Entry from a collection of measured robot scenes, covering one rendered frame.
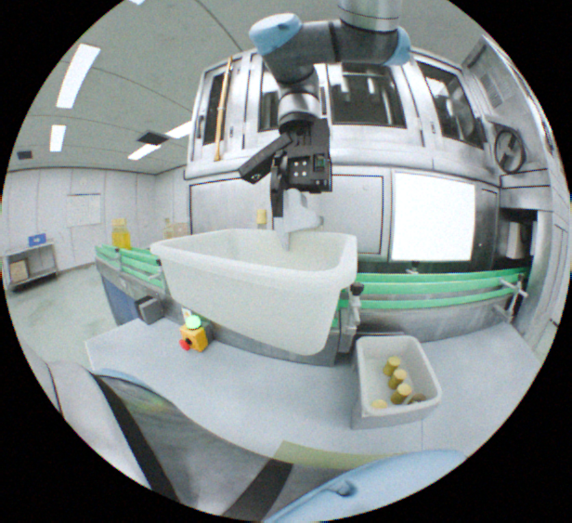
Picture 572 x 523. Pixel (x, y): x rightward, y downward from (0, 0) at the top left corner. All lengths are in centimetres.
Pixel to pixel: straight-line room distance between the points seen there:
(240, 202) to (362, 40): 68
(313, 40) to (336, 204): 49
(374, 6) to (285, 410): 63
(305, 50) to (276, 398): 63
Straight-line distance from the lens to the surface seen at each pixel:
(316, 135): 27
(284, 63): 29
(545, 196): 96
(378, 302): 52
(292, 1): 168
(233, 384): 49
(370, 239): 63
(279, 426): 42
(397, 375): 46
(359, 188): 62
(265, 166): 30
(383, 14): 25
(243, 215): 73
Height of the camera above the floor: 115
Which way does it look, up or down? 8 degrees down
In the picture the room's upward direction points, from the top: straight up
